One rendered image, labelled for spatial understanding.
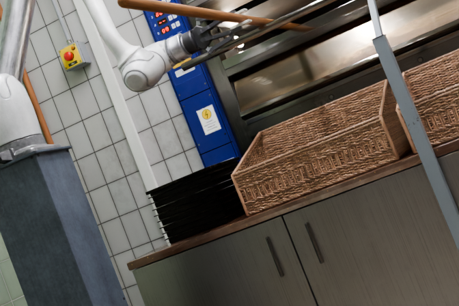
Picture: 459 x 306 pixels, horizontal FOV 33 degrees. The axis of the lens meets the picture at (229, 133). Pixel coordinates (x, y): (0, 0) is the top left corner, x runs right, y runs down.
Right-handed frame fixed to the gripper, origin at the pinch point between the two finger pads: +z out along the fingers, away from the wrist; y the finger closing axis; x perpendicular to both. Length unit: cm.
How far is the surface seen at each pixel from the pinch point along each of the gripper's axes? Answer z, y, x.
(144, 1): 2, 1, 71
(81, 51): -86, -27, -50
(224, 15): 1.7, 0.7, 18.1
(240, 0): -14, -18, -54
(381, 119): 29, 47, -7
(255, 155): -25, 42, -36
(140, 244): -96, 58, -55
